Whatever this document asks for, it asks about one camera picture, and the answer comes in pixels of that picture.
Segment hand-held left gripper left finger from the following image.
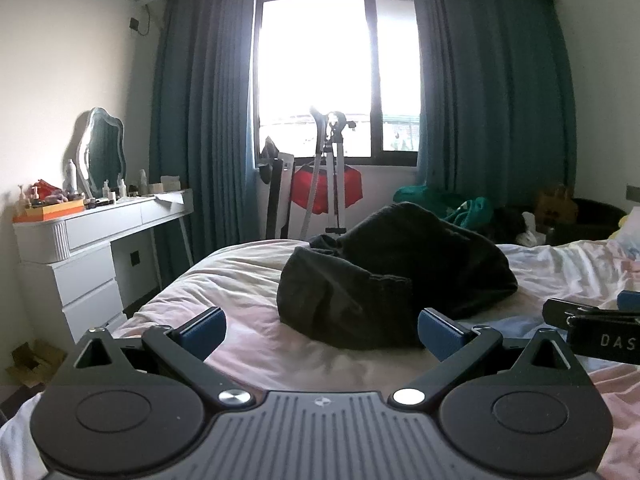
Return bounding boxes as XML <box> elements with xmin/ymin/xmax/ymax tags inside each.
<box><xmin>64</xmin><ymin>306</ymin><xmax>255</xmax><ymax>407</ymax></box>

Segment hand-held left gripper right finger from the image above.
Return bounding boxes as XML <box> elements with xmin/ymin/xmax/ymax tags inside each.
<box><xmin>392</xmin><ymin>307</ymin><xmax>584</xmax><ymax>407</ymax></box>

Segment dark green garment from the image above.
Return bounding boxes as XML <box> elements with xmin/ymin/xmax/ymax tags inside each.
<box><xmin>276</xmin><ymin>201</ymin><xmax>519</xmax><ymax>351</ymax></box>

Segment black and white clothes pile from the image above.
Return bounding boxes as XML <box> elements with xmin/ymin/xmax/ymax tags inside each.
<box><xmin>492</xmin><ymin>207</ymin><xmax>548</xmax><ymax>247</ymax></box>

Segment bed with pale duvet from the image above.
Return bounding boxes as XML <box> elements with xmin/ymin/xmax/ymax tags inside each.
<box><xmin>0</xmin><ymin>237</ymin><xmax>640</xmax><ymax>480</ymax></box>

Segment pale yellow pillow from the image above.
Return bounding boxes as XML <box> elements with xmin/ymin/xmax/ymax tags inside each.
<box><xmin>609</xmin><ymin>214</ymin><xmax>640</xmax><ymax>261</ymax></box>

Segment black armchair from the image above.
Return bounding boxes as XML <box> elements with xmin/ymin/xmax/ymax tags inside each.
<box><xmin>547</xmin><ymin>197</ymin><xmax>628</xmax><ymax>247</ymax></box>

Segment brown paper bag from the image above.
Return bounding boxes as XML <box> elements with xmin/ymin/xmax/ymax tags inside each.
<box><xmin>535</xmin><ymin>185</ymin><xmax>576</xmax><ymax>226</ymax></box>

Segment white dressing table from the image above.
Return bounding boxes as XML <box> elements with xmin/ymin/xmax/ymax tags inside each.
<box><xmin>12</xmin><ymin>188</ymin><xmax>196</xmax><ymax>346</ymax></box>

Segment green cloth pile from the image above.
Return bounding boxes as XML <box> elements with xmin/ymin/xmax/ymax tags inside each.
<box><xmin>392</xmin><ymin>185</ymin><xmax>493</xmax><ymax>233</ymax></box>

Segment white standing appliance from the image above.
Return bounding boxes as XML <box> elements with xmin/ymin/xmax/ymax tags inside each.
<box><xmin>265</xmin><ymin>152</ymin><xmax>296</xmax><ymax>241</ymax></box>

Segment cardboard box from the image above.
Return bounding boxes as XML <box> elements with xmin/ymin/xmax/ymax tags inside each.
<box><xmin>5</xmin><ymin>340</ymin><xmax>68</xmax><ymax>388</ymax></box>

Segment red cloth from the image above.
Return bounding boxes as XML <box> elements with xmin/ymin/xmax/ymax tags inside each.
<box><xmin>291</xmin><ymin>162</ymin><xmax>363</xmax><ymax>209</ymax></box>

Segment dark cloth on appliance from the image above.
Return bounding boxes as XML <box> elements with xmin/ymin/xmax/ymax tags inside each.
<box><xmin>257</xmin><ymin>136</ymin><xmax>281</xmax><ymax>186</ymax></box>

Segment silver tripod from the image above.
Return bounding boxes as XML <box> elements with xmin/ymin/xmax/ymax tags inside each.
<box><xmin>300</xmin><ymin>105</ymin><xmax>358</xmax><ymax>238</ymax></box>

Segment orange tray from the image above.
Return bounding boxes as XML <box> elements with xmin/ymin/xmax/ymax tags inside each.
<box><xmin>12</xmin><ymin>199</ymin><xmax>86</xmax><ymax>223</ymax></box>

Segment wavy-edged mirror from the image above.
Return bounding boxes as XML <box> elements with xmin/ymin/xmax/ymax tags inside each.
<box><xmin>75</xmin><ymin>106</ymin><xmax>128</xmax><ymax>197</ymax></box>

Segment teal curtain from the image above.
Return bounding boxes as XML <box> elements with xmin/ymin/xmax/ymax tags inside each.
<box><xmin>412</xmin><ymin>0</ymin><xmax>583</xmax><ymax>211</ymax></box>
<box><xmin>150</xmin><ymin>0</ymin><xmax>263</xmax><ymax>266</ymax></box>

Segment dark-framed window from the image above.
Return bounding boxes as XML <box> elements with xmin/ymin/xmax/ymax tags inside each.
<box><xmin>252</xmin><ymin>0</ymin><xmax>421</xmax><ymax>166</ymax></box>

